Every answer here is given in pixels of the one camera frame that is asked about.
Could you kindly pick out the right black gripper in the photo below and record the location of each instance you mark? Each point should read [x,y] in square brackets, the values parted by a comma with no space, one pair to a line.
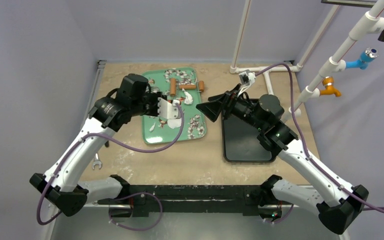
[227,105]

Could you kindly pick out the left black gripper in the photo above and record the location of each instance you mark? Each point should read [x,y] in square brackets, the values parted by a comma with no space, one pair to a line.
[154,97]

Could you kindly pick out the wooden rolling pin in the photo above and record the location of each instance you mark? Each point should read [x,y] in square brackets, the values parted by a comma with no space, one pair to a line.
[174,86]

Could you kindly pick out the white dough scrap lump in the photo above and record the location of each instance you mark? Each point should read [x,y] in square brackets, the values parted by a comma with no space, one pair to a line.
[188,99]

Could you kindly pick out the green floral tray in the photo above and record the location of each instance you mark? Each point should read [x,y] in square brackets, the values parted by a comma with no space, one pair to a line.
[194,120]

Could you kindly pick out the black baking tray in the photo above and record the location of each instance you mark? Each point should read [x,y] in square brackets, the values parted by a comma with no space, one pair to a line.
[240,143]

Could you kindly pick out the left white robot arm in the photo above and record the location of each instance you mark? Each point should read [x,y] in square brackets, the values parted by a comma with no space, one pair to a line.
[60,184]

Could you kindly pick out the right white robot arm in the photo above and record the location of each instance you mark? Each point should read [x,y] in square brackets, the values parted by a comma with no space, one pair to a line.
[335,202]

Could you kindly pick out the small white dough strip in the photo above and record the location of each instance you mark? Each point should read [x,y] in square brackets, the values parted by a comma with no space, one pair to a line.
[151,129]

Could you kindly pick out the silver open-end wrench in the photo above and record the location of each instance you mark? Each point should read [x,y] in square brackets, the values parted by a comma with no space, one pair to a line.
[96,162]

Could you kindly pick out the orange faucet tap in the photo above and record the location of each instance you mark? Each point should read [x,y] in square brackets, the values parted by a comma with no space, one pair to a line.
[329,88]

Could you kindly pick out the blue faucet tap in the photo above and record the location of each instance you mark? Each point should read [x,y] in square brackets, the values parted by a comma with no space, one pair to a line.
[366,57]

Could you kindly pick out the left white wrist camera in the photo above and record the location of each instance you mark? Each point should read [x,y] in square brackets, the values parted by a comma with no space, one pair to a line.
[168,110]

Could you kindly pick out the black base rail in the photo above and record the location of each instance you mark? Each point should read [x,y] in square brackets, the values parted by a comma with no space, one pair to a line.
[247,200]

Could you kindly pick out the white pvc pipe frame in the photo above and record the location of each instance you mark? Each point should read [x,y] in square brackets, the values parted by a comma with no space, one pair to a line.
[363,104]

